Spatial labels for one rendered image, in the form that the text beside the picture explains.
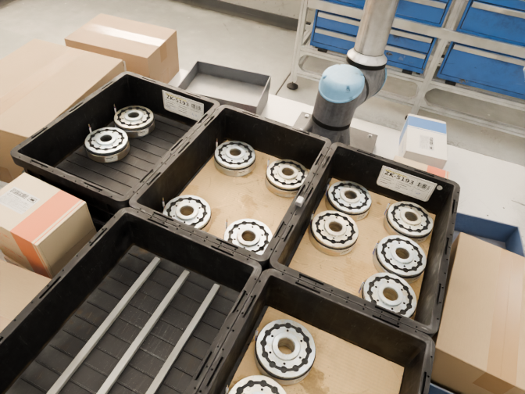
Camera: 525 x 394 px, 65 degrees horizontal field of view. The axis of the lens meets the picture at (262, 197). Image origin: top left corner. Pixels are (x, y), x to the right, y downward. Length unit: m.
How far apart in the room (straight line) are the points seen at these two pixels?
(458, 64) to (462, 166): 1.35
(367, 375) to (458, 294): 0.25
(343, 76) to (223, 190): 0.46
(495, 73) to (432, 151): 1.51
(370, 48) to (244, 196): 0.56
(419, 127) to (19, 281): 1.14
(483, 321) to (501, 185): 0.66
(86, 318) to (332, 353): 0.44
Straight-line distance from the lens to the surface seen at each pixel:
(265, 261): 0.74
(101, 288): 0.85
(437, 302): 0.78
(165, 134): 1.15
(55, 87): 1.25
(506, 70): 2.78
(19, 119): 1.16
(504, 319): 0.92
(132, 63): 1.47
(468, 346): 0.85
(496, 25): 2.67
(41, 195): 0.90
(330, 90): 1.14
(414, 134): 1.36
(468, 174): 1.45
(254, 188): 0.99
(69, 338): 0.82
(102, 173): 1.06
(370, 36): 1.23
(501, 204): 1.40
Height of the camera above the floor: 1.53
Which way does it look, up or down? 46 degrees down
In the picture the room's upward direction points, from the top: 7 degrees clockwise
